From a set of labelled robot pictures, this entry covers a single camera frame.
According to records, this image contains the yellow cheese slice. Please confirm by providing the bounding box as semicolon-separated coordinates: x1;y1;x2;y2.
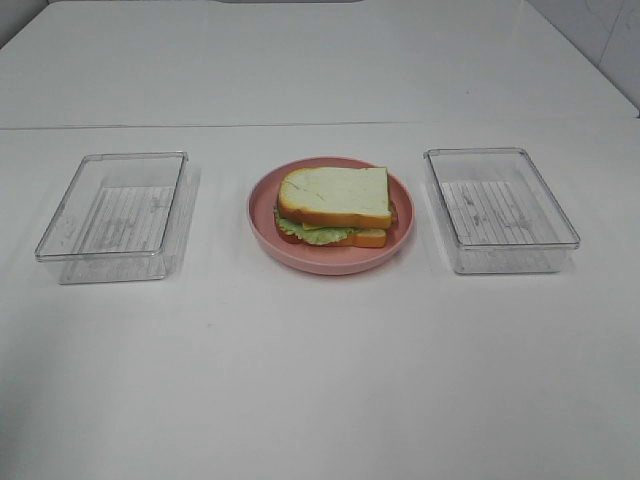
301;223;350;231

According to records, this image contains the pink bacon strip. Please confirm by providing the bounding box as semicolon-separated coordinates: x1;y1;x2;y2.
389;201;398;229

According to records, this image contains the left clear plastic tray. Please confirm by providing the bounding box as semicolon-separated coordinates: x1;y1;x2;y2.
34;152;199;285

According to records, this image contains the right clear plastic tray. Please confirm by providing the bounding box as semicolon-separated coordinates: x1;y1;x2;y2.
424;147;581;275

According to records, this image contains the bread slice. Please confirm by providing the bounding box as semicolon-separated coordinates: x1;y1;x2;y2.
277;167;392;229
278;229;387;248

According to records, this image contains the clear plastic tray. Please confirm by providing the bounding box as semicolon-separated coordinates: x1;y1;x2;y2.
34;152;199;285
424;147;581;275

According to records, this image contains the green lettuce leaf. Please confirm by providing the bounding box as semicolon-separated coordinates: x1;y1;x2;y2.
273;206;362;246

